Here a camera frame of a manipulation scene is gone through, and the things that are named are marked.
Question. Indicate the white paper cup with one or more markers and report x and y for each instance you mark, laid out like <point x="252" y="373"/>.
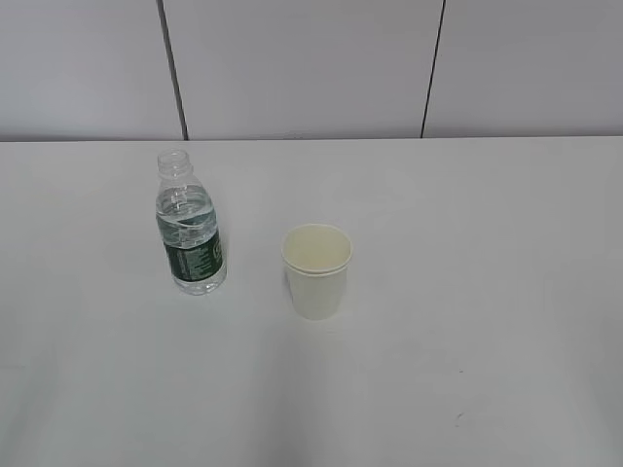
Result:
<point x="316" y="259"/>

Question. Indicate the clear water bottle green label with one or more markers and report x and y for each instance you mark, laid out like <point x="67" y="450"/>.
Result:
<point x="188" y="226"/>

